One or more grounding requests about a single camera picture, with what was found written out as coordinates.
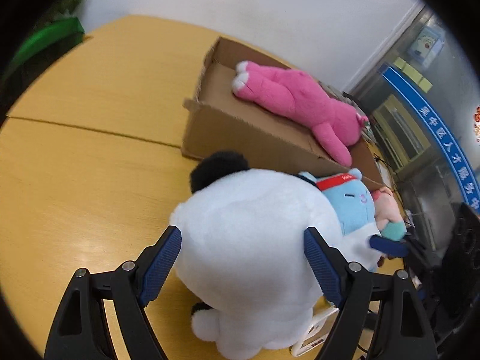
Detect white panda plush toy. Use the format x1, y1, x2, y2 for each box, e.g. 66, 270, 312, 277
170, 151, 343, 359

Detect blue cat plush toy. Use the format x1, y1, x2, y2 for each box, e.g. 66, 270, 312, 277
298, 168, 382, 272

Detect green covered side table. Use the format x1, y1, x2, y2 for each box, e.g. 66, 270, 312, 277
2, 17, 85, 80

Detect blue cartoon poster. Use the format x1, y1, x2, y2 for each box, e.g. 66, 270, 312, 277
408, 26, 445, 69

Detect brown cardboard box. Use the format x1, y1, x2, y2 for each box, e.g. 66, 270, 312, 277
181, 36, 387, 189

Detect green potted plant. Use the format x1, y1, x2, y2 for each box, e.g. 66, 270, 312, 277
46, 0, 85, 22

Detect pink pig plush toy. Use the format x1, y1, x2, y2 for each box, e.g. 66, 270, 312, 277
372, 186, 407, 242

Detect pink bear plush toy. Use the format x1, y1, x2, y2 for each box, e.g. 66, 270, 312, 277
232, 60, 368, 167

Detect blue window banner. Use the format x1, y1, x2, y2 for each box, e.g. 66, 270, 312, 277
379, 63, 479, 215

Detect yellow sticky notes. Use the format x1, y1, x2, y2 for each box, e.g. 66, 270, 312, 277
394, 57, 433, 94

